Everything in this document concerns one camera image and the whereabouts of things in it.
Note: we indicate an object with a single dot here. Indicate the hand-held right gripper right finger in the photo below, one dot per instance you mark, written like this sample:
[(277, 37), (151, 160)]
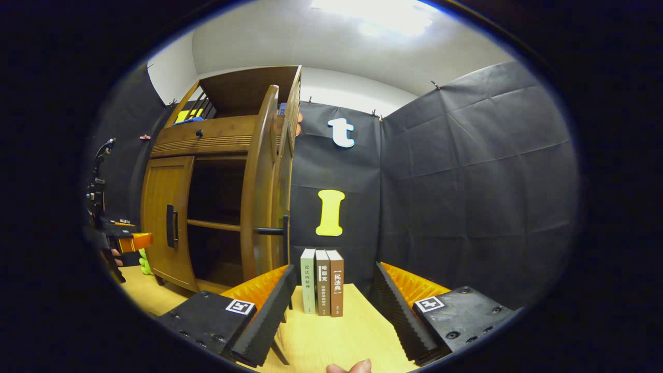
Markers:
[(401, 316)]

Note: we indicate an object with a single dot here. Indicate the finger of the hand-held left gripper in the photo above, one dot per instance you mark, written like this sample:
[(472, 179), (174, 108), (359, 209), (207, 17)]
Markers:
[(140, 242), (121, 225)]

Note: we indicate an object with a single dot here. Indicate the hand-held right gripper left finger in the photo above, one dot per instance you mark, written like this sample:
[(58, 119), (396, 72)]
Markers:
[(261, 321)]

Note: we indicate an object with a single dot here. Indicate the wooden cabinet door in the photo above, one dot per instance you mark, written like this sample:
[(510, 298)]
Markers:
[(163, 207), (259, 181)]

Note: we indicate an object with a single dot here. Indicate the wooden double-door shoe cabinet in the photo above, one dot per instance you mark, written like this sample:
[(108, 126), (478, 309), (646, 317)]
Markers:
[(217, 140)]

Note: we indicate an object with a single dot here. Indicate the wooden cabinet drawer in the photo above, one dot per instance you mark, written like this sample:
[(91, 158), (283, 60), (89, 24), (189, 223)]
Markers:
[(217, 134)]

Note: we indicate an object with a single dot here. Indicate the green frog plush toy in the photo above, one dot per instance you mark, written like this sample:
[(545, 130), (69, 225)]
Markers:
[(145, 263)]

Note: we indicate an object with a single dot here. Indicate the pale green book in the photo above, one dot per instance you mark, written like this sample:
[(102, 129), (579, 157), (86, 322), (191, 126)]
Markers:
[(308, 282)]

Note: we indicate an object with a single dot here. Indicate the brown book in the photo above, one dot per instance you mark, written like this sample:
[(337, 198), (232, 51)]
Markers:
[(336, 287)]

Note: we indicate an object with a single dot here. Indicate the grey book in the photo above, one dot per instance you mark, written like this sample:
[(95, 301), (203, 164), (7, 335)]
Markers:
[(322, 285)]

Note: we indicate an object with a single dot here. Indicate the yellow flat item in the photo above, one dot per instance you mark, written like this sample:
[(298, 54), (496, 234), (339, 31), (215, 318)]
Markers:
[(184, 115)]

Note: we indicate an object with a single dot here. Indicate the blue cloth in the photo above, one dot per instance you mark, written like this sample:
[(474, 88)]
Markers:
[(192, 120)]

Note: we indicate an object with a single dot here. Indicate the black backdrop cloth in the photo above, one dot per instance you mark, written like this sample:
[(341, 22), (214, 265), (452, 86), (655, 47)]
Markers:
[(466, 181)]

